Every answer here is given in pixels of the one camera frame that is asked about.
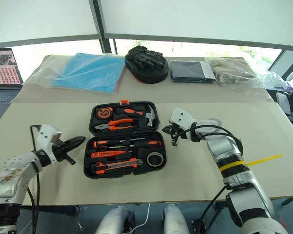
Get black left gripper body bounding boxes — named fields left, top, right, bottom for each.
left=51, top=136, right=72, bottom=162

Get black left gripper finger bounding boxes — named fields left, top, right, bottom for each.
left=63, top=153, right=77, bottom=166
left=65, top=136, right=86, bottom=148

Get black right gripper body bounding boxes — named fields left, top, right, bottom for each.
left=169, top=122, right=185, bottom=141

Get black orange handled screwdriver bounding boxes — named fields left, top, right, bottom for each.
left=109, top=140, right=163, bottom=149
left=92, top=137, right=147, bottom=149

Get red voltage tester pen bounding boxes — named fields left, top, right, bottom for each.
left=90, top=150, right=127, bottom=158

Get orange black utility knife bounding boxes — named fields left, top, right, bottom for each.
left=95, top=158, right=144, bottom=175

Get black tool case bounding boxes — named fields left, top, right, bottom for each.
left=83, top=99, right=167, bottom=180

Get black electrical tape roll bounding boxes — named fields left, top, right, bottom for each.
left=146, top=151, right=164, bottom=168

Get black orange tape measure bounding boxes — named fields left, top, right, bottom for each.
left=97, top=106, right=113, bottom=119

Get black table base bar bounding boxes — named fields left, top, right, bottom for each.
left=19, top=205, right=80, bottom=216

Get dark blue folded cloth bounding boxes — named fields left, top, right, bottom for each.
left=170, top=60, right=217, bottom=83

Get black boxing focus pad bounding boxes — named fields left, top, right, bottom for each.
left=124, top=45, right=169, bottom=84

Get blue sheets in plastic bag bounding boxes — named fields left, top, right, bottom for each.
left=23, top=52, right=126, bottom=95

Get silver rounded leg shell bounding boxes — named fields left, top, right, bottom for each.
left=163, top=204, right=190, bottom=234
left=95, top=206, right=135, bottom=234

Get beige cloth in plastic bag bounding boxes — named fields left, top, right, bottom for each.
left=205, top=57, right=284, bottom=88

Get yellow tape strip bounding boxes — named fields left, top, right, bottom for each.
left=246, top=153, right=283, bottom=167

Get open laptop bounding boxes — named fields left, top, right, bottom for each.
left=0, top=48, right=24, bottom=121

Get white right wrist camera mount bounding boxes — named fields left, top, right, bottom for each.
left=169, top=107, right=198, bottom=134

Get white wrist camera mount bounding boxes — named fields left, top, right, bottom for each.
left=169, top=107, right=198, bottom=134
left=35, top=124, right=62, bottom=163

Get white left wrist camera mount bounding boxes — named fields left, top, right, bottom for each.
left=35, top=124, right=62, bottom=163

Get claw hammer with black handle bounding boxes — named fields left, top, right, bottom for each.
left=116, top=104, right=156, bottom=127

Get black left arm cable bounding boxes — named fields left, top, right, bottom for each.
left=26, top=124, right=42, bottom=234

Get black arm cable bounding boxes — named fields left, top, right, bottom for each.
left=172, top=124, right=245, bottom=234
left=26, top=124, right=42, bottom=234

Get orange handled pliers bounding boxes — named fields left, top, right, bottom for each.
left=94, top=118, right=134, bottom=132

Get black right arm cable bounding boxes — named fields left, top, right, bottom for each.
left=172, top=124, right=245, bottom=234

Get thin white cable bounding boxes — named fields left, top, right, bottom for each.
left=130, top=203, right=151, bottom=231

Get dark window frame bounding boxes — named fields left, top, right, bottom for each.
left=0, top=0, right=293, bottom=57

